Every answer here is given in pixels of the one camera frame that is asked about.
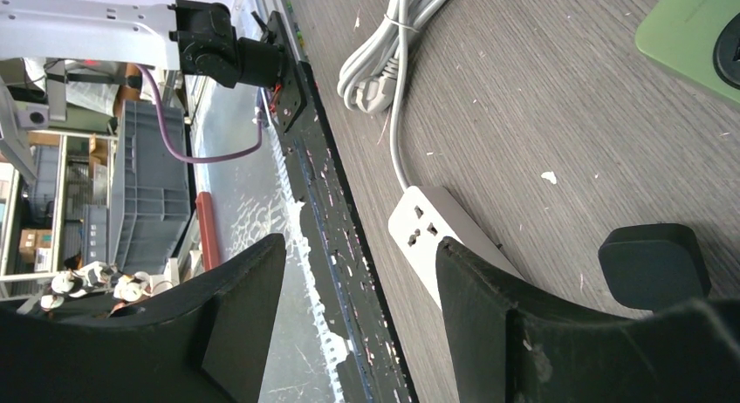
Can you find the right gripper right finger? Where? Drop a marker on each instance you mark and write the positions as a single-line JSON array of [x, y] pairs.
[[512, 342]]

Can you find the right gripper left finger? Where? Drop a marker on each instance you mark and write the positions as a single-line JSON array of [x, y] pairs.
[[205, 340]]

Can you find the green power strip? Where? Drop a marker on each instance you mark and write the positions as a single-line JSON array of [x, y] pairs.
[[697, 41]]

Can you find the white power strip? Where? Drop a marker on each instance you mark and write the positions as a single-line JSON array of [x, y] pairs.
[[422, 218]]

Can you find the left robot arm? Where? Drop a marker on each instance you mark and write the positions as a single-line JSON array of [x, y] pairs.
[[195, 38]]

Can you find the red bar on floor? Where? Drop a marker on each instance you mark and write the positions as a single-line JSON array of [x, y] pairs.
[[207, 225]]

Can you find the grey storage crate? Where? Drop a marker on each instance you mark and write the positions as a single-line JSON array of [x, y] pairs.
[[151, 202]]

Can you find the metal storage shelf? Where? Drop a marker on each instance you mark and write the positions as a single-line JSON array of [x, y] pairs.
[[58, 221]]

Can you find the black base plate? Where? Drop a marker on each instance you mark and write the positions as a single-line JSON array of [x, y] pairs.
[[361, 347]]

